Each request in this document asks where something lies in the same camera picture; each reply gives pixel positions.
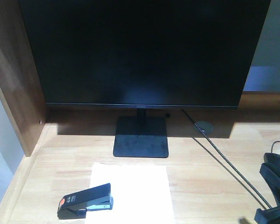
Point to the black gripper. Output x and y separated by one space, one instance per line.
272 178

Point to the white paper sheet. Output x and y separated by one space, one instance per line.
141 195

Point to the black stapler with orange button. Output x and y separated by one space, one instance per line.
76 205

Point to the black computer mouse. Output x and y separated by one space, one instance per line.
272 159

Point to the black computer monitor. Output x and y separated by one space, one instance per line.
143 54

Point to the round desk cable grommet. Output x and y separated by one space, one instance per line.
203 127

